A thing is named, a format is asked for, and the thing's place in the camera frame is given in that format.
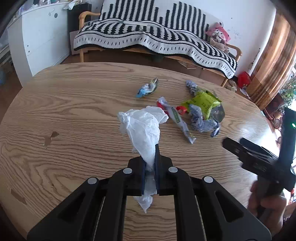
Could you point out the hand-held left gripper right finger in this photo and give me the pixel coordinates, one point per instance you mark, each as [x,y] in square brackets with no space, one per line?
[157,166]

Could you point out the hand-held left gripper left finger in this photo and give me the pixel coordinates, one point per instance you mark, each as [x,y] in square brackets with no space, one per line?
[143,183]

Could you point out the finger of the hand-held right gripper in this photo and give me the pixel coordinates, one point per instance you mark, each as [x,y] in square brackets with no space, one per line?
[235,150]
[256,149]

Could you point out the white tissue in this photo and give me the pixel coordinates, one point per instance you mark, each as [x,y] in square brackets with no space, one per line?
[143,129]

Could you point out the person's right hand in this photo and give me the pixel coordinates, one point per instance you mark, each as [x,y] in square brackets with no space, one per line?
[272,210]

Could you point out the round wooden wheel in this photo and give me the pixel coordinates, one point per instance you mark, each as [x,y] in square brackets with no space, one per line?
[276,122]

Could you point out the crumpled blue white wrapper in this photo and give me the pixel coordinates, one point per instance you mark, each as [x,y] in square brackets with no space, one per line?
[201,120]

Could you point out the lime green snack bag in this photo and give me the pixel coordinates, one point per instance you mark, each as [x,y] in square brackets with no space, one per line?
[204,102]

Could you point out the potted plants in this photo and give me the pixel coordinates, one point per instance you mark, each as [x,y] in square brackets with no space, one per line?
[289,90]

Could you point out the red wrapper piece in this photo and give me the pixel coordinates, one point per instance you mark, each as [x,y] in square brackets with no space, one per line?
[181,110]

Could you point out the beige slipper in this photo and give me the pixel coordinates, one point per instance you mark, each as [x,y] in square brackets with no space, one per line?
[233,85]
[229,88]

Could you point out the red bag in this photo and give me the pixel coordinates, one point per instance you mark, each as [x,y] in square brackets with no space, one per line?
[244,80]

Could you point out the small crumpled blue wrapper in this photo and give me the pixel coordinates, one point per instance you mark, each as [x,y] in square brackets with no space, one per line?
[191,86]

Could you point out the blue candy wrapper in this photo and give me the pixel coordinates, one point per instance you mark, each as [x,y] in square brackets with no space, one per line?
[146,89]

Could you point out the brown striped curtain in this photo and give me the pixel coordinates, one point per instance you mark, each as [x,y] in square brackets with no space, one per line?
[272,64]

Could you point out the flat cardboard piece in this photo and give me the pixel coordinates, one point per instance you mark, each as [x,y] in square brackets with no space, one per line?
[187,64]

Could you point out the beige plush toy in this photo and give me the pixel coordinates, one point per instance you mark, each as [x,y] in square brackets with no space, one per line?
[222,47]

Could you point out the pink cartoon cushion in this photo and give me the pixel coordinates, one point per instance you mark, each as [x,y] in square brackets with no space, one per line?
[218,33]

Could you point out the sofa with striped blanket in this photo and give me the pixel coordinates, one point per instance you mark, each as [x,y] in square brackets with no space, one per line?
[138,34]

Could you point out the brown cardboard sheet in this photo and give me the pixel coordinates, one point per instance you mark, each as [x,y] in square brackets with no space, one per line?
[74,42]

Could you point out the wooden sofa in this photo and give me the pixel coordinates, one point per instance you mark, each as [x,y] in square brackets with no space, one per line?
[81,25]

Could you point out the black speaker box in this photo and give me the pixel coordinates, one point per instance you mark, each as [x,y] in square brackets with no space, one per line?
[76,20]

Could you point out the white cabinet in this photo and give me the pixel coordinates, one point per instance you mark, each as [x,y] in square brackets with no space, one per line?
[41,41]

